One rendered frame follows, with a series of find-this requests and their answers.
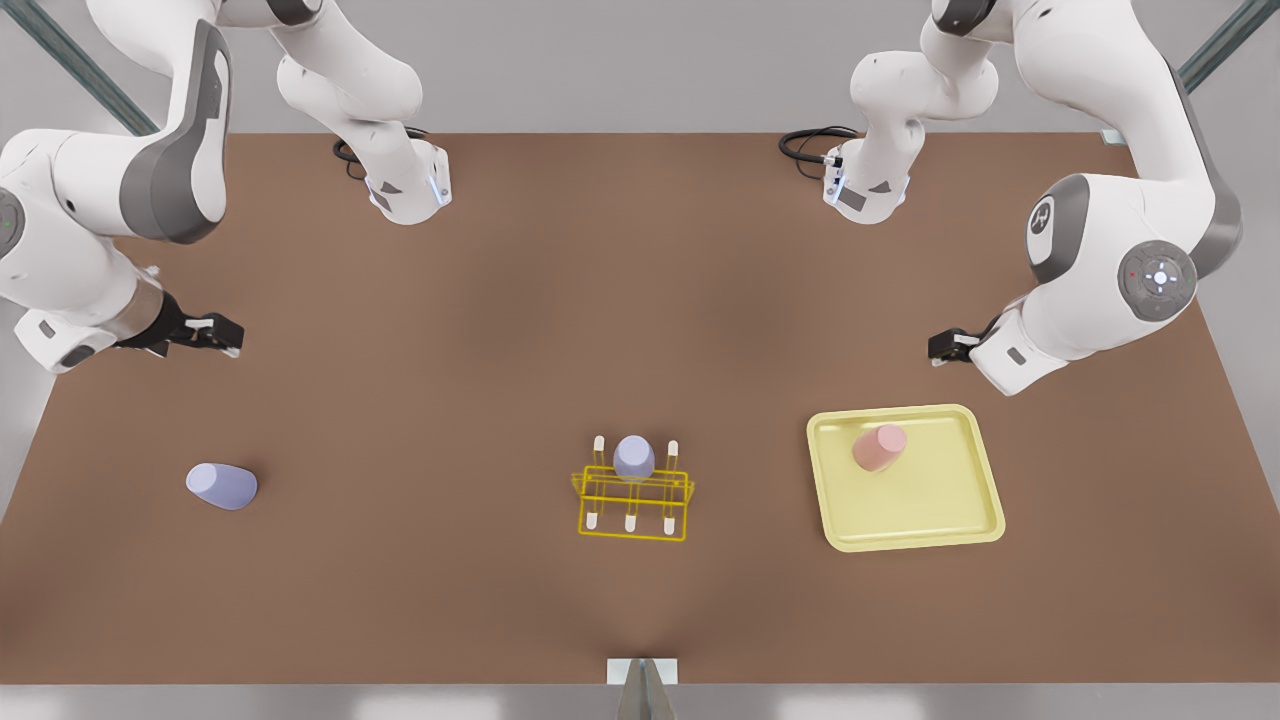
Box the pink cup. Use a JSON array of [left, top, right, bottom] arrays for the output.
[[852, 424, 909, 473]]

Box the yellow tray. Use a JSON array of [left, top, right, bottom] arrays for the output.
[[806, 404, 1007, 553]]

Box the lavender cup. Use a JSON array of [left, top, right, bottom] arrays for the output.
[[186, 462, 259, 512], [613, 435, 657, 483]]

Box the black cable loop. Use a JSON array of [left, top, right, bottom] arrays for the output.
[[333, 127, 431, 182], [779, 126, 863, 182]]

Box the silver frame post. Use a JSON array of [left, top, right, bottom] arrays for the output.
[[0, 0, 159, 137], [607, 657, 679, 720], [1100, 0, 1280, 147]]

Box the yellow wire cup rack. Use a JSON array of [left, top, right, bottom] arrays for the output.
[[571, 436, 696, 543]]

